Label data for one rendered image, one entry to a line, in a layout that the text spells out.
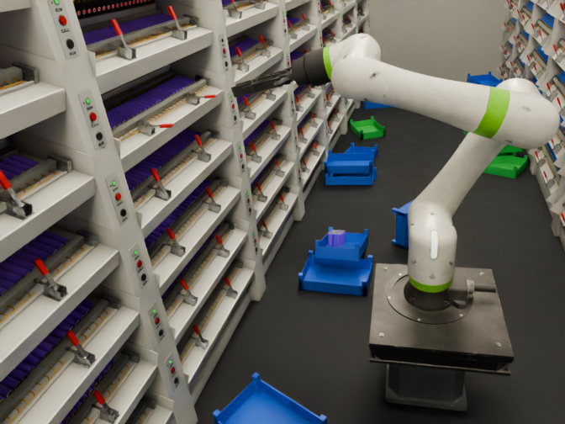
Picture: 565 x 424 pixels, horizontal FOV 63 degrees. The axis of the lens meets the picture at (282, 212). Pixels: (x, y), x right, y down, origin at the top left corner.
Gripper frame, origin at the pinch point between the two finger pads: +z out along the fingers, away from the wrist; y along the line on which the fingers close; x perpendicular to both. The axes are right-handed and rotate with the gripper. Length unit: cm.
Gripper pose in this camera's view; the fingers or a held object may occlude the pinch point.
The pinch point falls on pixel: (245, 87)
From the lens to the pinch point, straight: 140.0
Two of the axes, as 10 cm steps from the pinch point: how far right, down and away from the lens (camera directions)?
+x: -3.1, -8.6, -4.0
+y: 3.0, -4.9, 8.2
